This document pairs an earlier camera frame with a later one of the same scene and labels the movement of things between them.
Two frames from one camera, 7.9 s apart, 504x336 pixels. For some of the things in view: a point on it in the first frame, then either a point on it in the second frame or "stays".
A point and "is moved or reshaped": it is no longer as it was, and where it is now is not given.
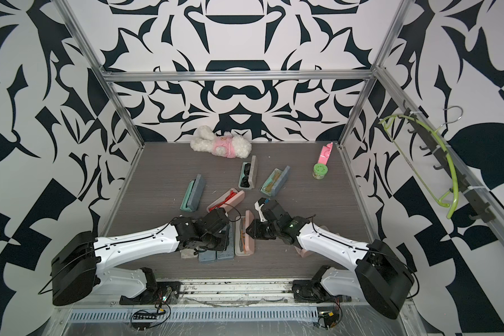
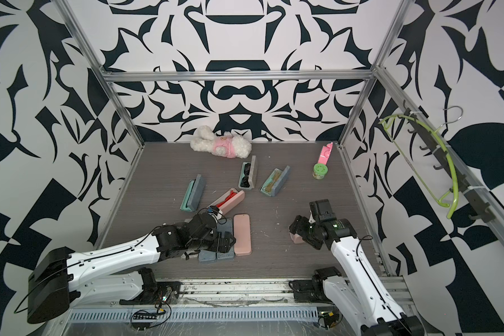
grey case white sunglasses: [229, 253] stays
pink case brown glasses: [244, 244] stays
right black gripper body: [263, 230] to [306, 230]
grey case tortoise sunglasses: [207, 256] stays
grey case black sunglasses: [248, 174] stays
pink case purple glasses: [302, 252] is moved or reshaped
